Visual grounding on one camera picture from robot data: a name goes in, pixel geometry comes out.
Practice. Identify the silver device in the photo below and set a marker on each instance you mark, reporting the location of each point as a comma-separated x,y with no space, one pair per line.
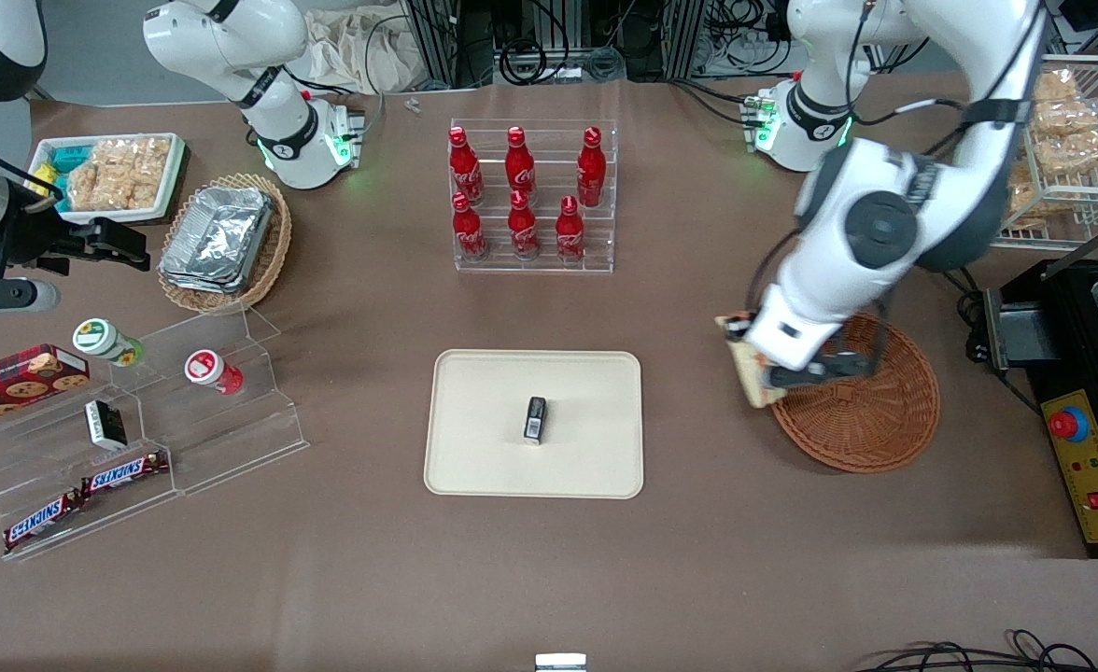
560,663

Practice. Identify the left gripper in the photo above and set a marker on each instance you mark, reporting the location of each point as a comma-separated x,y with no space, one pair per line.
736,333

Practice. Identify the beige plastic tray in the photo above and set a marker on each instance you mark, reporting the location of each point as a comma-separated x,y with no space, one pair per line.
484,420

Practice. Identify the red cola bottle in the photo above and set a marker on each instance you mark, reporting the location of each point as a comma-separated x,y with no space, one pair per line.
523,233
468,233
591,173
519,168
569,238
463,168

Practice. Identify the aluminium foil tray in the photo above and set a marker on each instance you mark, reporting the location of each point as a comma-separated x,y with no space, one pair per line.
218,238

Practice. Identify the yellow snack packet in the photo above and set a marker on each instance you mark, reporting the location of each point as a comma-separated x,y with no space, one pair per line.
45,182

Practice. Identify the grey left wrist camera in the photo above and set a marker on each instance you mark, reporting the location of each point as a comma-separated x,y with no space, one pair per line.
838,367

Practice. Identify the clear bag of rice crackers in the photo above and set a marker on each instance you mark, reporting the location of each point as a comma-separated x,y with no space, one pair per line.
1025,205
119,173
1055,86
1067,117
1076,152

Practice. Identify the white rectangular dish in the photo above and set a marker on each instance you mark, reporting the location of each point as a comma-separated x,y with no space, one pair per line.
171,191

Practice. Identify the aluminium frame rack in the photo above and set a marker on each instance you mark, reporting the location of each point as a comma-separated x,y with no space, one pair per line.
456,37

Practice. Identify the blue snack packet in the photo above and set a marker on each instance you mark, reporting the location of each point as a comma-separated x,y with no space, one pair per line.
68,159

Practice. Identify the clear acrylic step shelf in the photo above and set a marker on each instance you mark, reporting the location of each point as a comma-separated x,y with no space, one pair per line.
232,439

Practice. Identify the Snickers chocolate bar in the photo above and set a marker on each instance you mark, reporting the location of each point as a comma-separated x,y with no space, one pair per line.
42,521
124,473

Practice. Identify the black and white carton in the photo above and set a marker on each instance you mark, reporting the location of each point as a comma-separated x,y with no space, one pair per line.
105,425

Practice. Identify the small black box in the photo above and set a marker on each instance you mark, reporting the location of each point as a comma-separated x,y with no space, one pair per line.
535,420

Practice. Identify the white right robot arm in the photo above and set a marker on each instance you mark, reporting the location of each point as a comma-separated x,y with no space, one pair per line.
232,37

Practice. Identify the triangular sandwich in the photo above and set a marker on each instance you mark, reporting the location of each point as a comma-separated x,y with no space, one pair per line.
750,378

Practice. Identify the clear acrylic bottle rack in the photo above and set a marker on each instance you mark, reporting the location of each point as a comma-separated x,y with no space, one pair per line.
596,252

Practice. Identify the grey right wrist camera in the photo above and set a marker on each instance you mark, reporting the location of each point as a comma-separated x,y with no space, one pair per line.
7,297

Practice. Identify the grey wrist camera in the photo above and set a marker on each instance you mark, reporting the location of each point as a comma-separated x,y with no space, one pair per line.
838,367
7,297

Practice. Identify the red cookie box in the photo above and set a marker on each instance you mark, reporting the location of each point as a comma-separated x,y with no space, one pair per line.
17,383

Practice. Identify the red lid cup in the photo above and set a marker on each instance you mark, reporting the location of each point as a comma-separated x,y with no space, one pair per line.
208,369

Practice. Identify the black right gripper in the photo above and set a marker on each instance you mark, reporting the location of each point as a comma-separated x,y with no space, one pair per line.
24,240

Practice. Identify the brown wicker basket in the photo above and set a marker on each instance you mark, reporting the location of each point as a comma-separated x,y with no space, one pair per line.
866,420

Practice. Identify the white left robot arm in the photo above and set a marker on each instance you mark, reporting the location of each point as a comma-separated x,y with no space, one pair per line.
885,224

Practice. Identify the beige cloth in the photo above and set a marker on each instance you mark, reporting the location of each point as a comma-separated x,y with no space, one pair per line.
353,47

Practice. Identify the yellow emergency stop box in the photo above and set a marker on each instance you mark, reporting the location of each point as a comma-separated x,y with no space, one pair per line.
1095,476

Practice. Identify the black appliance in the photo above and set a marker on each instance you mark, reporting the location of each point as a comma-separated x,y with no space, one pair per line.
1072,317

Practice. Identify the light wicker basket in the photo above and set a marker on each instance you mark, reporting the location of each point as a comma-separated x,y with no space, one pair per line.
274,252

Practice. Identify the green sunflower lid cup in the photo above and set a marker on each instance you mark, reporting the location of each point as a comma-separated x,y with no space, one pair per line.
101,339

